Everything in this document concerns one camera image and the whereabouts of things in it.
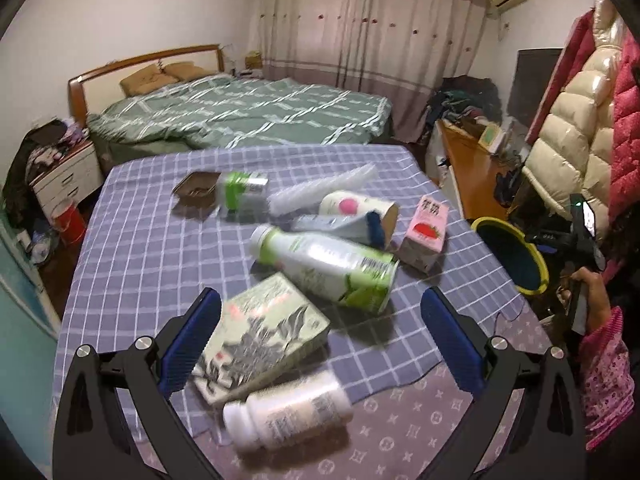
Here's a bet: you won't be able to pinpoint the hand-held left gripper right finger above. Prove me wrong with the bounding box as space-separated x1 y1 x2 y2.
420 287 588 480

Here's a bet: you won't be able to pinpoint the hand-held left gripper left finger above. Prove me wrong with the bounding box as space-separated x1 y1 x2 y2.
52 287 223 480

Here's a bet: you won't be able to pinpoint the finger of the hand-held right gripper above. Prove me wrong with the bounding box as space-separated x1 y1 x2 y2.
527 231 576 261

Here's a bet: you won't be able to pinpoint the yellow-rimmed trash bin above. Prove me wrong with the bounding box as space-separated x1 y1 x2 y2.
472 216 549 297

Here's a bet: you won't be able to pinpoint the green patterned cardboard box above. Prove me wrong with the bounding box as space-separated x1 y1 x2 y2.
192 272 331 407

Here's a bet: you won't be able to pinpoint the pink milk carton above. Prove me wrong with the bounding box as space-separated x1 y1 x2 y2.
402 194 448 273

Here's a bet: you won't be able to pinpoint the white pill bottle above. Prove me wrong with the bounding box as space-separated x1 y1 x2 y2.
221 369 354 453

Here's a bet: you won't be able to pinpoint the brown foil tray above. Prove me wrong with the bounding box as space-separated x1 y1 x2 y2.
172 171 222 208

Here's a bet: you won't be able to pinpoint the white bottle with green label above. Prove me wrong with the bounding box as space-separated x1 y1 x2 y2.
250 225 399 314

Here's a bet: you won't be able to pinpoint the clear jar with green label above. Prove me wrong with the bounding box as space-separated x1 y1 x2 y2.
216 171 269 211

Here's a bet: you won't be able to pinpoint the crushed bottle with blue cap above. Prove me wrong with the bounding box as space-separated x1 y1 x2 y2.
290 210 386 249

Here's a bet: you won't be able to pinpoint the paper cup with pink dot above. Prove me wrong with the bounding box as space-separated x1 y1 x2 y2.
319 190 400 251

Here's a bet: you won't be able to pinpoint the clear ribbed plastic cup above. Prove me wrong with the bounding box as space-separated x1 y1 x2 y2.
268 162 377 216

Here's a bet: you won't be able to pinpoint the person's right forearm pink sleeve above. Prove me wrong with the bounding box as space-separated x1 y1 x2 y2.
575 305 637 453

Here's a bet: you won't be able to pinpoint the person's right hand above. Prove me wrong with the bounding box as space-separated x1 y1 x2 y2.
572 267 612 332

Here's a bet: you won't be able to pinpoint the cream puffer jacket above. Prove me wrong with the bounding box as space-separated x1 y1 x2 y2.
522 0 626 216

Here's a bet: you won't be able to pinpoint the pink quilted jacket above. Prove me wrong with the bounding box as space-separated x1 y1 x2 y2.
597 5 640 286

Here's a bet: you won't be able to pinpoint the wooden desk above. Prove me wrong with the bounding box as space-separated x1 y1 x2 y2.
425 120 526 221

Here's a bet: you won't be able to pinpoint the grey patterned cloth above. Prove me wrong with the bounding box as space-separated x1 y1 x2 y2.
130 305 556 480

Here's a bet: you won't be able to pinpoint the black television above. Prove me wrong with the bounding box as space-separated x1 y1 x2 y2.
507 48 565 131

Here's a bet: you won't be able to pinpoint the pile of dark clothes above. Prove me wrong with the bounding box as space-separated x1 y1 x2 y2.
425 76 503 128

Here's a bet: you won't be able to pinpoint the red bucket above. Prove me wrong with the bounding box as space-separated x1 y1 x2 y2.
52 199 87 246

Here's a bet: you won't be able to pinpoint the red coat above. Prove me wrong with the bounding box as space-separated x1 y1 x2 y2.
525 7 597 136

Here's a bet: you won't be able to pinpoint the plastic bags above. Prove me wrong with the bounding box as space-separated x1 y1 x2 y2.
27 230 57 264

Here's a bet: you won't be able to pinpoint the white nightstand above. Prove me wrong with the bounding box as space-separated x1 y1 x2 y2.
31 137 105 213

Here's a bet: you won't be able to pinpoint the green striped quilt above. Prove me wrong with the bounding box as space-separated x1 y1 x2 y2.
87 74 392 150

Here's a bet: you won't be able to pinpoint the dark jacket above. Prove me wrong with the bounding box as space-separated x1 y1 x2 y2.
2 122 66 231

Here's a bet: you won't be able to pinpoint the pile of colourful clothes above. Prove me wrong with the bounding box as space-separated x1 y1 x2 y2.
30 121 91 168

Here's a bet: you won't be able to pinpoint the large brown pillow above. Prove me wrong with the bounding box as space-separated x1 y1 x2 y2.
120 65 176 97

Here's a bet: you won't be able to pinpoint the small brown pillow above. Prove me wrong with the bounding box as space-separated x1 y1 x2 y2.
164 61 211 81

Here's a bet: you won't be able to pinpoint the wooden bed with headboard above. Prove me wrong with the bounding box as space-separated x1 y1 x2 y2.
68 44 393 161

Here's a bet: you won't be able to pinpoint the pink beige curtain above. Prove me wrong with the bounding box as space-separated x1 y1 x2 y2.
245 0 493 143

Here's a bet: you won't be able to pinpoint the green picture frame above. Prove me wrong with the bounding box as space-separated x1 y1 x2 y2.
479 124 505 153

